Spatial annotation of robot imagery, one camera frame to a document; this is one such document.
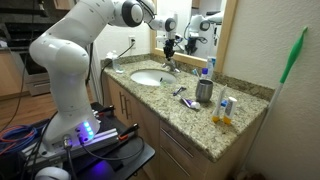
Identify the tall white tube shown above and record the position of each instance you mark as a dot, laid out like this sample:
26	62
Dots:
210	66

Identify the green handled mop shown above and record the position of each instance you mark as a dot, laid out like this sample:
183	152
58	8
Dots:
292	57

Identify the white bottle blue cap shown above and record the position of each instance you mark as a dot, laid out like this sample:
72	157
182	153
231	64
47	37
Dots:
204	73

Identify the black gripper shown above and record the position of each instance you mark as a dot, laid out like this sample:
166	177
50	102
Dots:
169	49

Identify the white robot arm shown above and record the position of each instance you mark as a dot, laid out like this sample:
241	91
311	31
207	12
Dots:
61	51

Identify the chrome sink faucet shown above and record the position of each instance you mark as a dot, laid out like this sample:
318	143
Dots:
171	65

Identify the wooden vanity cabinet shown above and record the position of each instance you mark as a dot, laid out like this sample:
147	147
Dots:
188	144

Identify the blue razor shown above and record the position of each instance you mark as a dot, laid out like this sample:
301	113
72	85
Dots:
175	93

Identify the white lotion tube orange cap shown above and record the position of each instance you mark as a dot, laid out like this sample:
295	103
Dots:
229	110

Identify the wood framed mirror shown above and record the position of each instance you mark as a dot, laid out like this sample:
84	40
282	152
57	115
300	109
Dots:
205	26

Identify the white oval sink basin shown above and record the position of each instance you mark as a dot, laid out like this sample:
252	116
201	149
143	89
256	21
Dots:
151	77

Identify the metal tumbler cup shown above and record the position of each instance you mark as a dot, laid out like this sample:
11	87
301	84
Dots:
204	90

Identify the clear plastic water bottle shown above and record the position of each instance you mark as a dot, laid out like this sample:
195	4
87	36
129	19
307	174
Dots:
115	64

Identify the white wall outlet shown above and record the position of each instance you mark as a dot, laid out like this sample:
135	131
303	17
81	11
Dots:
132	42

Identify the black robot cart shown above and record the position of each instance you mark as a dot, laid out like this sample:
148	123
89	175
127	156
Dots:
114	161

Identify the purple toothpaste tube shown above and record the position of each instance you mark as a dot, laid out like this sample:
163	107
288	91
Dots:
191	104

